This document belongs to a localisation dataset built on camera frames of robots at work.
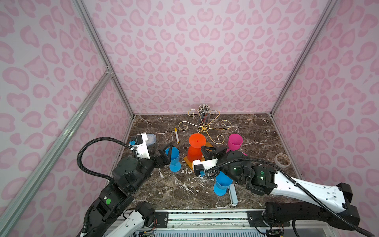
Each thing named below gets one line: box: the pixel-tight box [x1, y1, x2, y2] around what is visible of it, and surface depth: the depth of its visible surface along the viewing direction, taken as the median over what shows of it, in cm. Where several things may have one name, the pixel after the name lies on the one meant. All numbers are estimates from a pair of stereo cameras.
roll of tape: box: [274, 153, 292, 168], surface depth 95 cm
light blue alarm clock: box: [145, 133, 157, 146], surface depth 103 cm
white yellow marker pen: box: [174, 127, 181, 145], surface depth 109 cm
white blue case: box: [228, 183, 239, 207], surface depth 78 cm
